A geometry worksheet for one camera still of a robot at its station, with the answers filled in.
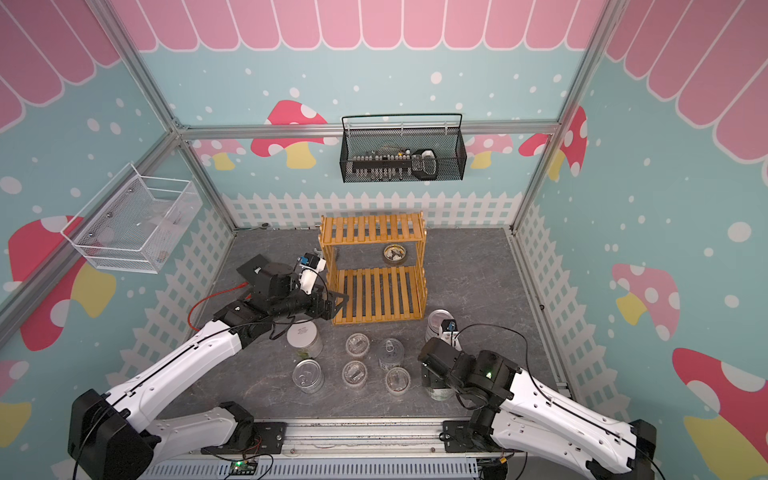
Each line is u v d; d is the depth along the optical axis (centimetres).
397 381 78
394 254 111
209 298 102
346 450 74
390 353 81
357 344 85
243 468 73
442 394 74
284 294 61
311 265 68
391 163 92
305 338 82
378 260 110
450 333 65
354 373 79
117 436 38
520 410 45
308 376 79
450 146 95
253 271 106
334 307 70
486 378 48
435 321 82
